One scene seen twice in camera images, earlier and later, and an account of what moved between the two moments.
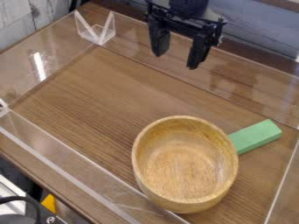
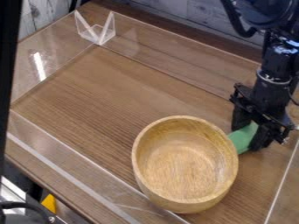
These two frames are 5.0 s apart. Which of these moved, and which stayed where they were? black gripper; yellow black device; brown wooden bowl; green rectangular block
Moved: black gripper
Stayed: yellow black device; brown wooden bowl; green rectangular block
